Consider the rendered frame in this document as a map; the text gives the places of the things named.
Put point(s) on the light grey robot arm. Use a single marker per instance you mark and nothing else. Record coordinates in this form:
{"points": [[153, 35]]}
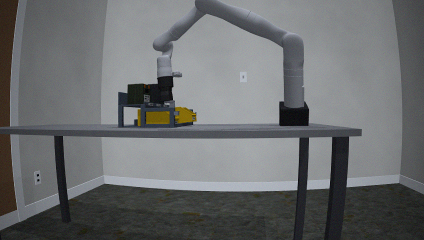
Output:
{"points": [[292, 43]]}

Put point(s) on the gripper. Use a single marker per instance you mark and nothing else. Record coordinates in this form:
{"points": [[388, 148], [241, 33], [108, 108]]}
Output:
{"points": [[165, 83]]}

